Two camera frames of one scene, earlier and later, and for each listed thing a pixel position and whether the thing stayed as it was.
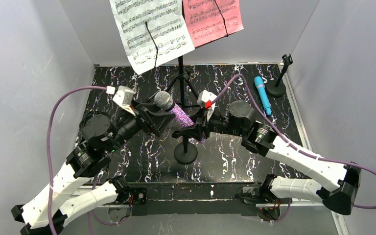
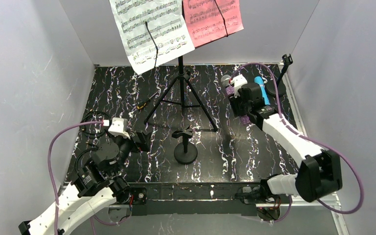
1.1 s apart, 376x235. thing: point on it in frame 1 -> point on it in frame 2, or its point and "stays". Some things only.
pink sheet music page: (207, 20) stays
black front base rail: (199, 199) stays
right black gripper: (202, 124) -> (249, 91)
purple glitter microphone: (163, 100) -> (226, 81)
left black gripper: (146, 119) -> (143, 141)
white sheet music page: (168, 24) stays
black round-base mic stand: (185, 152) stays
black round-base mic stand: (278, 89) stays
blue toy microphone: (259, 84) stays
